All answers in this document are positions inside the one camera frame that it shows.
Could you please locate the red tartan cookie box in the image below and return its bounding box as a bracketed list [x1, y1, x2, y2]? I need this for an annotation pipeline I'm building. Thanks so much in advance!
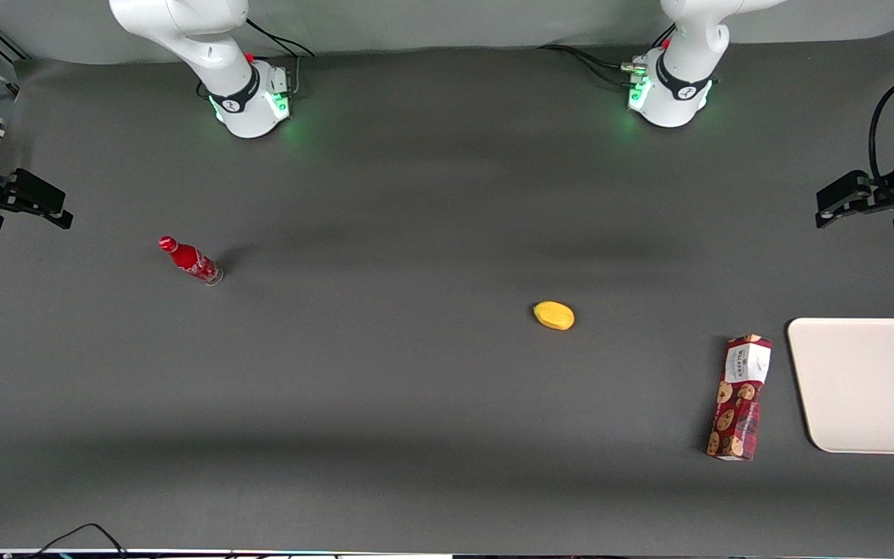
[705, 333, 774, 463]

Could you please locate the cream plastic tray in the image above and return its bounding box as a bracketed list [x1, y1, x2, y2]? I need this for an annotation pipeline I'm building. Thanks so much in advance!
[786, 317, 894, 456]

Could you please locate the red soda bottle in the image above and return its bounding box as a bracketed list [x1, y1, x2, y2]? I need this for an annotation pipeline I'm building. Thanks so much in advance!
[158, 235, 225, 287]

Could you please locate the yellow lemon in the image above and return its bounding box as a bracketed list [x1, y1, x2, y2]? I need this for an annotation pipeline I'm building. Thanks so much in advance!
[532, 300, 577, 332]

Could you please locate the dark grey table mat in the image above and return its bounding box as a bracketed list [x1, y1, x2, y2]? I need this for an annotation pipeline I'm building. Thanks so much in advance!
[0, 27, 894, 557]

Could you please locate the black arm base cable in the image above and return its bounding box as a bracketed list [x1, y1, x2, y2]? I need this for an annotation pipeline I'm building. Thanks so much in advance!
[245, 17, 317, 60]
[537, 43, 650, 88]

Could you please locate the thin black cable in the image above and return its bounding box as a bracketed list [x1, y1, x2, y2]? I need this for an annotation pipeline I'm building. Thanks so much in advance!
[26, 523, 131, 559]

